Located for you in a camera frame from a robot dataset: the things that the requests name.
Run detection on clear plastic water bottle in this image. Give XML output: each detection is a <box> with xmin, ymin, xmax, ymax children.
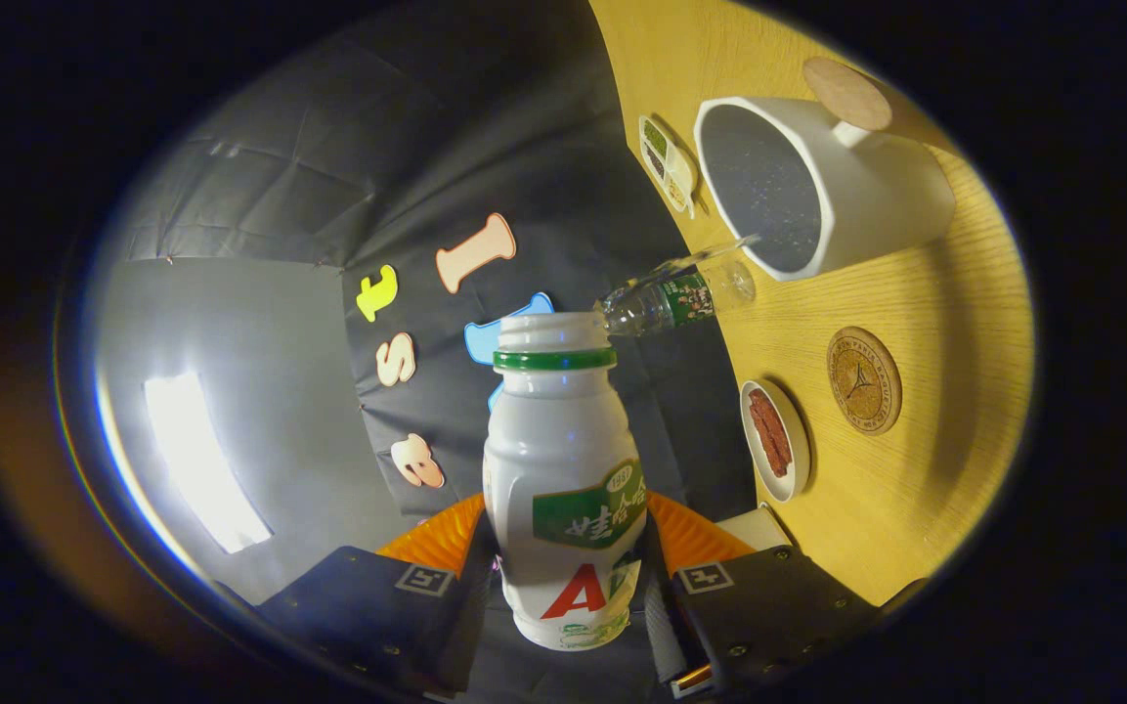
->
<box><xmin>594</xmin><ymin>235</ymin><xmax>761</xmax><ymax>338</ymax></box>

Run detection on cream toaster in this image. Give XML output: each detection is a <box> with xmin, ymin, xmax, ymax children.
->
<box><xmin>716</xmin><ymin>504</ymin><xmax>794</xmax><ymax>553</ymax></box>

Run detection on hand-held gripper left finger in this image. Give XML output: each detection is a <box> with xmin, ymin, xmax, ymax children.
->
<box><xmin>253</xmin><ymin>493</ymin><xmax>499</xmax><ymax>699</ymax></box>

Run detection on white juice bottle green label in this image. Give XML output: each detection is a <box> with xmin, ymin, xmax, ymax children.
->
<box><xmin>482</xmin><ymin>312</ymin><xmax>648</xmax><ymax>651</ymax></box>

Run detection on round grey plate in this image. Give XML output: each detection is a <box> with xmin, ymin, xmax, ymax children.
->
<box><xmin>740</xmin><ymin>379</ymin><xmax>811</xmax><ymax>504</ymax></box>

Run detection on white cup wooden handle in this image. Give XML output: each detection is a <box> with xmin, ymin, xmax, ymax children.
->
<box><xmin>693</xmin><ymin>56</ymin><xmax>957</xmax><ymax>283</ymax></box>

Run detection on white divided dish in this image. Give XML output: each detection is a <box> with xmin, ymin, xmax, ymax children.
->
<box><xmin>637</xmin><ymin>115</ymin><xmax>700</xmax><ymax>219</ymax></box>

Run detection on ceiling light panel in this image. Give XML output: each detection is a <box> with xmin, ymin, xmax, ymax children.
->
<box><xmin>143</xmin><ymin>372</ymin><xmax>276</xmax><ymax>554</ymax></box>

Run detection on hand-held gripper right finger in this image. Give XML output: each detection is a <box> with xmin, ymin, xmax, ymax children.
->
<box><xmin>639</xmin><ymin>491</ymin><xmax>883</xmax><ymax>699</ymax></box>

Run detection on round cork coaster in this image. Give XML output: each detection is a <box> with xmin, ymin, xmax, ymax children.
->
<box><xmin>826</xmin><ymin>326</ymin><xmax>903</xmax><ymax>435</ymax></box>

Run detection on red dried meat strips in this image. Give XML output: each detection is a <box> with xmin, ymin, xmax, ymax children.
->
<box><xmin>748</xmin><ymin>388</ymin><xmax>793</xmax><ymax>479</ymax></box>

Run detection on wooden table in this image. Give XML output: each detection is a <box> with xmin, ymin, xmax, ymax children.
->
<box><xmin>587</xmin><ymin>0</ymin><xmax>1035</xmax><ymax>607</ymax></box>

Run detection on black backdrop cloth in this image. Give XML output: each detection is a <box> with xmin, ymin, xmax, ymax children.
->
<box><xmin>118</xmin><ymin>0</ymin><xmax>759</xmax><ymax>607</ymax></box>

